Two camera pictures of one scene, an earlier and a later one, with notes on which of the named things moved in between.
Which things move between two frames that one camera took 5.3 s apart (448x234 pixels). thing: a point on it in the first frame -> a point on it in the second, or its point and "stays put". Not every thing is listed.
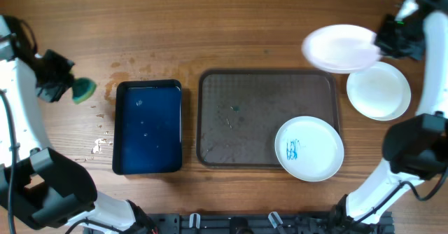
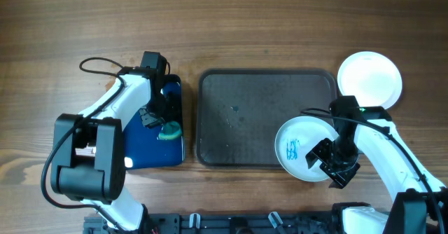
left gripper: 65,69 -> 173,113
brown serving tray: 239,113 stays put
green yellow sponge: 82,89 -> 170,130
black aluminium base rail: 230,223 stays put
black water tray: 147,127 stays put
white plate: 341,48 -> 372,78
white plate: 309,148 stays put
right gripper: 387,42 -> 333,162
